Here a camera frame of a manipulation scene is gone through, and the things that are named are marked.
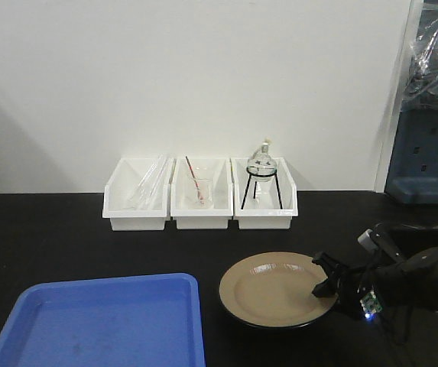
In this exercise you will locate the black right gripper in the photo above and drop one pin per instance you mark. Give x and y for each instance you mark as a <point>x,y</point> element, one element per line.
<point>350,288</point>

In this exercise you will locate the beige plate with black rim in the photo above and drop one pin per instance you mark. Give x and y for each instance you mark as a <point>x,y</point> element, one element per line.
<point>274,290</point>

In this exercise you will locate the blue plastic tray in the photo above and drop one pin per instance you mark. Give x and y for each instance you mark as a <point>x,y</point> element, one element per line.
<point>146,320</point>

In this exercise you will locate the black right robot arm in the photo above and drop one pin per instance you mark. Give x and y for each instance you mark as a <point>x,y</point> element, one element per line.
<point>404,282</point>

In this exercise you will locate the green circuit board right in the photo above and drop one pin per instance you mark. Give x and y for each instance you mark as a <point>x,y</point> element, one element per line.
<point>370,305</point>

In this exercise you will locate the black lab sink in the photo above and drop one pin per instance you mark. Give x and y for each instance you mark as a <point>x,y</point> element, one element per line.
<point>408,239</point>

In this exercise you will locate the right white storage bin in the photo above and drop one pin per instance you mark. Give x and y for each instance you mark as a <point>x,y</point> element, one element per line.
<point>264,212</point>

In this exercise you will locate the white storage bin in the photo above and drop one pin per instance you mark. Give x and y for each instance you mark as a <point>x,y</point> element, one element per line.
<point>121,185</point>
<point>264,212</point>
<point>218,170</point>

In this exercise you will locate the blue pegboard drying rack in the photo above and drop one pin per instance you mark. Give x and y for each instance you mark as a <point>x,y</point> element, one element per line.
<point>413,171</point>

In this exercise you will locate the glass beaker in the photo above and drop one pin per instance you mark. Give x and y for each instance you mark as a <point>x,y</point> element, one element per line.
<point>206,186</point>

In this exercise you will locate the middle white storage bin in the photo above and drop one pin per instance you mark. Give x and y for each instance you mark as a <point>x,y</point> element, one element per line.
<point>218,170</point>

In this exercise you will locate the red glass stirring rod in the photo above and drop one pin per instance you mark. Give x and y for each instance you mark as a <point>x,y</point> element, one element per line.
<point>198,190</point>

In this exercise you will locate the clear glass tubes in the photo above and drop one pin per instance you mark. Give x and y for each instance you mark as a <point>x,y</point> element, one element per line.
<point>145,191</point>

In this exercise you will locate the left white storage bin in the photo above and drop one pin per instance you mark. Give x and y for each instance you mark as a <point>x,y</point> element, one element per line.
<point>121,185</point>

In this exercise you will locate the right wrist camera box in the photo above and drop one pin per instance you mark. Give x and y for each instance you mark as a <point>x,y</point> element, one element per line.
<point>365,240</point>

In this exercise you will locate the black wire tripod stand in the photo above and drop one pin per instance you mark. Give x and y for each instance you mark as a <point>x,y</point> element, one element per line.
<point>260,187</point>

